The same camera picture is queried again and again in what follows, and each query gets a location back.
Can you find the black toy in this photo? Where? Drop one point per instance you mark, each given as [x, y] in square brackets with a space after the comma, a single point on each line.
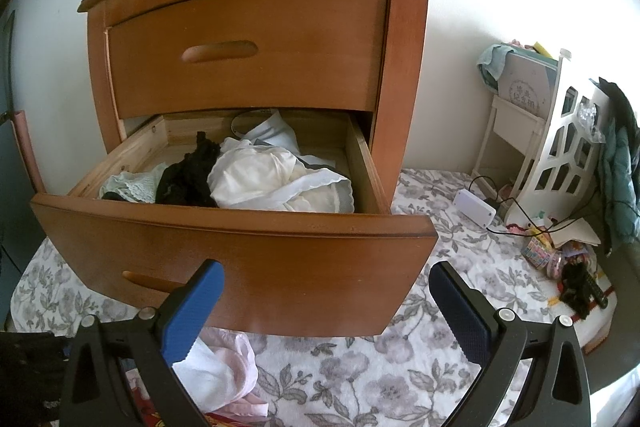
[582, 289]

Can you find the white ruffled underwear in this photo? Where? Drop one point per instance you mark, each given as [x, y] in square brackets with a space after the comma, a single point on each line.
[250, 177]

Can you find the red floral blanket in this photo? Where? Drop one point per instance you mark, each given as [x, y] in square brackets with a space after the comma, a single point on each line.
[235, 421]

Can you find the mint lace underwear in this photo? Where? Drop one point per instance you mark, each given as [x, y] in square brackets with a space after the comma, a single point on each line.
[132, 187]

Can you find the teal cloth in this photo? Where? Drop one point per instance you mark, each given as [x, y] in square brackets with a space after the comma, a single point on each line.
[490, 64]

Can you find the white striped underwear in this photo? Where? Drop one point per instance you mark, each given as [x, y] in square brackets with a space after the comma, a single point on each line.
[272, 132]

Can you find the colourful packet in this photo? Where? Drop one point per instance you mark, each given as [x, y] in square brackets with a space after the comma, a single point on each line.
[540, 254]

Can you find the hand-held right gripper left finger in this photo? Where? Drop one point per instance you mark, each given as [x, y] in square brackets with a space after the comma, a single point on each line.
[192, 307]

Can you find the grey floral blanket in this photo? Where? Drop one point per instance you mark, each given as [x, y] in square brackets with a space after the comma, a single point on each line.
[375, 357]

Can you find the closed wooden drawer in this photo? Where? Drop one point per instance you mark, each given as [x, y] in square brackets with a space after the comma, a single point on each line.
[250, 82]

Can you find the pink pole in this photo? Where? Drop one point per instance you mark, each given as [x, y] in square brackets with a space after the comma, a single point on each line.
[27, 147]

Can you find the wooden nightstand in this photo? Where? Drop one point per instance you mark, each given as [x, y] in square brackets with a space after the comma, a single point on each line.
[405, 57]

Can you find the white papers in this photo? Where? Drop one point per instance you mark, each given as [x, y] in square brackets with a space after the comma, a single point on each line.
[575, 234]

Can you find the pink underwear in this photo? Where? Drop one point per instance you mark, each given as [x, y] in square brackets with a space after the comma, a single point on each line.
[205, 372]
[247, 367]

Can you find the teal jacket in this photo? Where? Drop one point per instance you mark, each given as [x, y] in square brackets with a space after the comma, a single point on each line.
[622, 167]

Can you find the white box device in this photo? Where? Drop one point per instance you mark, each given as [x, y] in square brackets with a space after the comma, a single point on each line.
[475, 208]

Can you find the clear plastic bag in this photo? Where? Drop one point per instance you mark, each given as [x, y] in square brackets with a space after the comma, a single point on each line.
[590, 119]

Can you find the dark green cabinet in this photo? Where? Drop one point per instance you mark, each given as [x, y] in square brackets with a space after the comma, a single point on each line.
[10, 157]

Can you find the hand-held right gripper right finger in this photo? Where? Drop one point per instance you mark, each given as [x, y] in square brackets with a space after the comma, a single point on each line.
[460, 307]

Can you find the pale album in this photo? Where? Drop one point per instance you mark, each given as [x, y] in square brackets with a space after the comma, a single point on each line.
[527, 82]

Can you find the black lace underwear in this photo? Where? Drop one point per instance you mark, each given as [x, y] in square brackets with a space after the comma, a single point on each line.
[187, 177]

